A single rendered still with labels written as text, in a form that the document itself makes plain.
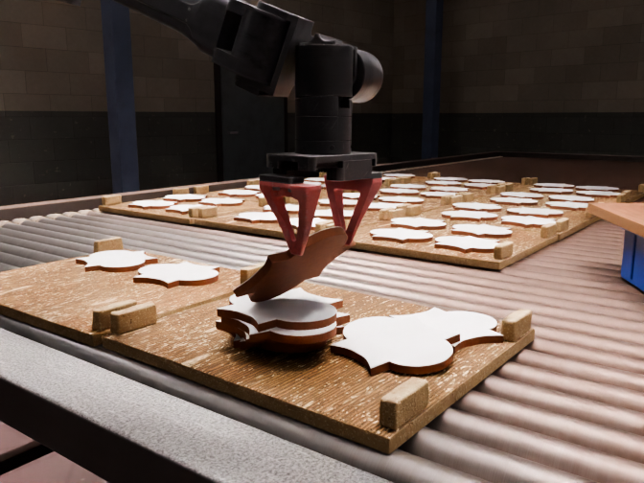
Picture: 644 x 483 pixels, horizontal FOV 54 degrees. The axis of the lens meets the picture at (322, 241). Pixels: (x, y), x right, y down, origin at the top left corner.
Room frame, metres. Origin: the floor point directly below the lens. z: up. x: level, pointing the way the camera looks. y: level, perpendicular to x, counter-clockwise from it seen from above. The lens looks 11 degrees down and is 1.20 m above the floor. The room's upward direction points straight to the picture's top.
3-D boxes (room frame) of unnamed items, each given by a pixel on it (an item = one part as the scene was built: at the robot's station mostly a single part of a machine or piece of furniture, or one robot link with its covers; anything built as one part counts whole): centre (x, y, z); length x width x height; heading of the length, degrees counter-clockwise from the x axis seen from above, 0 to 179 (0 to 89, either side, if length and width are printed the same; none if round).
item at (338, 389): (0.74, 0.00, 0.93); 0.41 x 0.35 x 0.02; 52
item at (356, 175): (0.66, -0.02, 1.11); 0.07 x 0.07 x 0.09; 48
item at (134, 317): (0.76, 0.24, 0.95); 0.06 x 0.02 x 0.03; 142
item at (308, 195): (0.63, 0.02, 1.11); 0.07 x 0.07 x 0.09; 48
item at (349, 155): (0.64, 0.00, 1.18); 0.10 x 0.07 x 0.07; 138
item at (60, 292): (0.99, 0.34, 0.93); 0.41 x 0.35 x 0.02; 54
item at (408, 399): (0.52, -0.07, 0.95); 0.06 x 0.02 x 0.03; 142
